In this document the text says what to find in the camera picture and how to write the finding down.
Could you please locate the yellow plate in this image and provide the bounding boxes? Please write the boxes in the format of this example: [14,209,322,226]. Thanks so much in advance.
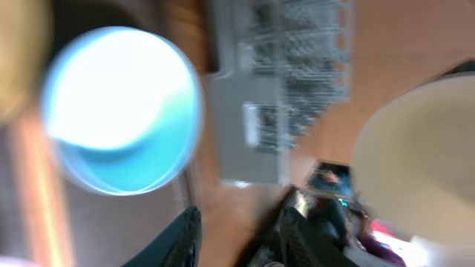
[1,0,53,125]

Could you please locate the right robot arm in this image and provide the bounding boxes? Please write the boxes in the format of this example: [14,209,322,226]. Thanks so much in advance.
[235,162,405,267]

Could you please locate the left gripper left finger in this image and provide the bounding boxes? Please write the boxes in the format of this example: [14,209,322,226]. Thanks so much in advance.
[123,206,203,267]

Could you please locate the light blue bowl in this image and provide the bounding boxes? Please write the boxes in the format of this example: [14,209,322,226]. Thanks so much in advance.
[42,26,204,196]

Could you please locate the grey dishwasher rack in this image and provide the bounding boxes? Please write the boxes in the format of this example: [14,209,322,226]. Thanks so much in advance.
[208,0,355,185]

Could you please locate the white bowl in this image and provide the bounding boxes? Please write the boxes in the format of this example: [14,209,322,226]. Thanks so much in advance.
[351,73,474,252]

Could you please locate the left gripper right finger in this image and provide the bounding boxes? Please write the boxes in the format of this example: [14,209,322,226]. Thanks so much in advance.
[279,207,358,267]

